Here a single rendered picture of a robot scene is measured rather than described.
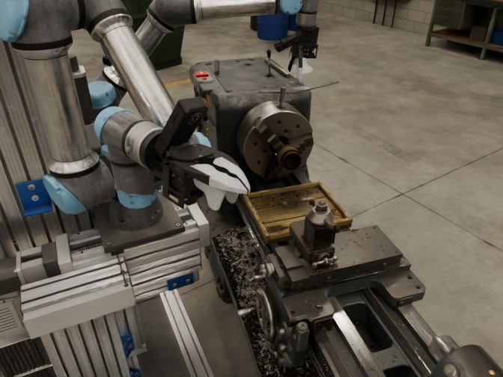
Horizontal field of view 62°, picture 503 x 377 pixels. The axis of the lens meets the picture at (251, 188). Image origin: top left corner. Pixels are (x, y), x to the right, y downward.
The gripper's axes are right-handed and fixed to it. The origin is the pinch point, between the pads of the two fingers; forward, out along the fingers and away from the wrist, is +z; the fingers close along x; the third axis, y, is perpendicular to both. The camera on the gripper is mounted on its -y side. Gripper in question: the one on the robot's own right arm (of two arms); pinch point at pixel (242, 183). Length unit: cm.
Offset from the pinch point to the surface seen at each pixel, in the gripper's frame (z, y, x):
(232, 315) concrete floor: -79, 147, -95
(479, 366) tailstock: 35, 37, -38
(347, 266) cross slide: -8, 52, -64
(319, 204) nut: -19, 32, -58
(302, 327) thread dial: -8, 64, -42
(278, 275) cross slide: -22, 55, -46
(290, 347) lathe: -11, 77, -45
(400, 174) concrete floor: -83, 118, -304
